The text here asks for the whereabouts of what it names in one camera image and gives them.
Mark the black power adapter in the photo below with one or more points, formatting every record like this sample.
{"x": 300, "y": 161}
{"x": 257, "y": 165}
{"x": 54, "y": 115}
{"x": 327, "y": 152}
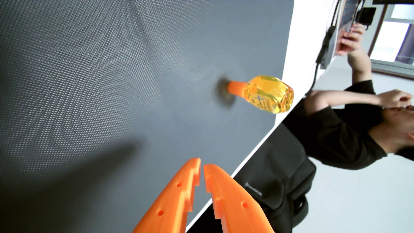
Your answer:
{"x": 366, "y": 15}

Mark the yellow eyedrops bottle orange cap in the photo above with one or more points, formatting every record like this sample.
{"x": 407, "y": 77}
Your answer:
{"x": 268, "y": 93}

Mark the person's right hand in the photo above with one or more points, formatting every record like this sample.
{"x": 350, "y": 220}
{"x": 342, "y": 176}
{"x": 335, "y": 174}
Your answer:
{"x": 349, "y": 38}

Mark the person's left hand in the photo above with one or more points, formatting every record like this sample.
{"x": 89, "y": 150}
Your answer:
{"x": 394, "y": 98}

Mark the person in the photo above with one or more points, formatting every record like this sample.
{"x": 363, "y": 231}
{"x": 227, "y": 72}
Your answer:
{"x": 339, "y": 136}

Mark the black backpack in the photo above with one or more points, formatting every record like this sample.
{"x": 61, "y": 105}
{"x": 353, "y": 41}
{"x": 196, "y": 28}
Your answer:
{"x": 278, "y": 174}

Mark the window frame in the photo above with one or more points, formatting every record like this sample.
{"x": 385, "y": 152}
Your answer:
{"x": 393, "y": 66}

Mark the laptop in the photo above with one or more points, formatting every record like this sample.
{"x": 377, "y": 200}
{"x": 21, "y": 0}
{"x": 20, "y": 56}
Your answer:
{"x": 333, "y": 42}

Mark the black monitor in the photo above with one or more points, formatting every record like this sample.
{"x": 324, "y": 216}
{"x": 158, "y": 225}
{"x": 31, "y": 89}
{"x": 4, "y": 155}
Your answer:
{"x": 393, "y": 1}

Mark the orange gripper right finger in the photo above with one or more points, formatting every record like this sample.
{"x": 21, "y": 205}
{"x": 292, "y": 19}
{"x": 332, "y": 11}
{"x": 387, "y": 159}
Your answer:
{"x": 236, "y": 207}

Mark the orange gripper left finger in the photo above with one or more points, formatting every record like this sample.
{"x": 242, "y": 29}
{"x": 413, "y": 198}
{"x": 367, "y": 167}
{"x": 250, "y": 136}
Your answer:
{"x": 168, "y": 204}

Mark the grey textured mat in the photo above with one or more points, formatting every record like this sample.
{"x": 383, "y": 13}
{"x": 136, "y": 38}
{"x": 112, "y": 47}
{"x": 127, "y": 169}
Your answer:
{"x": 113, "y": 97}

